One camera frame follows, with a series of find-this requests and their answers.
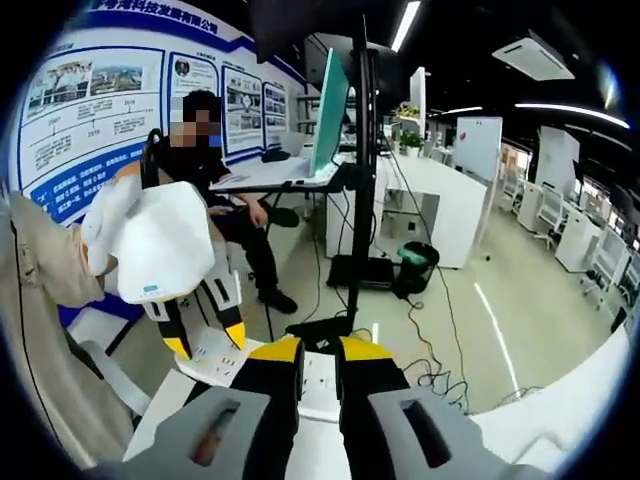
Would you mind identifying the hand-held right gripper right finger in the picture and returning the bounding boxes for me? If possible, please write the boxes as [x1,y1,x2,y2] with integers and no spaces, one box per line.
[337,335,546,480]

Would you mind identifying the white desk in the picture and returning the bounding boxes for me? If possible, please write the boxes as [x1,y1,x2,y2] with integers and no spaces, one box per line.
[326,153,495,272]

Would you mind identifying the white rolling laptop table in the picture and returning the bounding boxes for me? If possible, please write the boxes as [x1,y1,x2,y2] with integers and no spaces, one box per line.
[208,153,347,195]

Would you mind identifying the white power strip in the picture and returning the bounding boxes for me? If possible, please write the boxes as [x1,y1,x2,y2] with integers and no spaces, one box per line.
[174,329,342,422]

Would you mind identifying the background office desks and chairs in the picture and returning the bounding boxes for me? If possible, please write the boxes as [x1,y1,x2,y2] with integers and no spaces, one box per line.
[499,124,640,314]

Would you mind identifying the black trash bin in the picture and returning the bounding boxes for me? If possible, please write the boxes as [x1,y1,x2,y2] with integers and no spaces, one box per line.
[391,240,442,301]

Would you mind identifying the person's beige jacket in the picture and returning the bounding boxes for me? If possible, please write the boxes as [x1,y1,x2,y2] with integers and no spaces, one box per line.
[0,294,139,469]

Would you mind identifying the ceiling air conditioner unit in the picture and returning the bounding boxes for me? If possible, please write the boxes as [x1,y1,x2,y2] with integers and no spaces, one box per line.
[491,30,577,82]

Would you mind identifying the teal-backed monitor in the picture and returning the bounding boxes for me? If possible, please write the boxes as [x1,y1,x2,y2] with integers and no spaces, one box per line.
[309,47,352,178]

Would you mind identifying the person's left hand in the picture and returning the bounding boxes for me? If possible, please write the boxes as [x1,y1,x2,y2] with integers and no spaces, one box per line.
[82,175,144,277]

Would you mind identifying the black floor cables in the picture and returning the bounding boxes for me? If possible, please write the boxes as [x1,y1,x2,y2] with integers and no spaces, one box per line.
[284,264,531,416]

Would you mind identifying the ceiling light strip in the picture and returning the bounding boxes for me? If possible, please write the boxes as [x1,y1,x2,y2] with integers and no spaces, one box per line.
[513,102,631,131]
[390,0,422,54]

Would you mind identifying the blue-bordered wall poster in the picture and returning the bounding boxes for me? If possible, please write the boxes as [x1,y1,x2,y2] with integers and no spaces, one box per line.
[18,7,307,224]

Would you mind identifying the potted green plant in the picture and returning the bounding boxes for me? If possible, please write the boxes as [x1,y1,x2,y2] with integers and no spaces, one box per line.
[398,129,426,158]

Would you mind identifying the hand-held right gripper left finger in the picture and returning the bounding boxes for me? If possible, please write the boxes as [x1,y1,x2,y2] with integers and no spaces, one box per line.
[122,335,306,480]

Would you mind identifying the white whiteboard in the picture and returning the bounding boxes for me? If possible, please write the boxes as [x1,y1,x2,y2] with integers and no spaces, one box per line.
[454,115,504,184]

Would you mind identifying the black office chair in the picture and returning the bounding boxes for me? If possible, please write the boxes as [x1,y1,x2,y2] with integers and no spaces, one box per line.
[140,128,166,191]

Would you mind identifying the black pole stand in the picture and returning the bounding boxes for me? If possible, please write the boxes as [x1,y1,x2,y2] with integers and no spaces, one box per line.
[326,14,397,290]

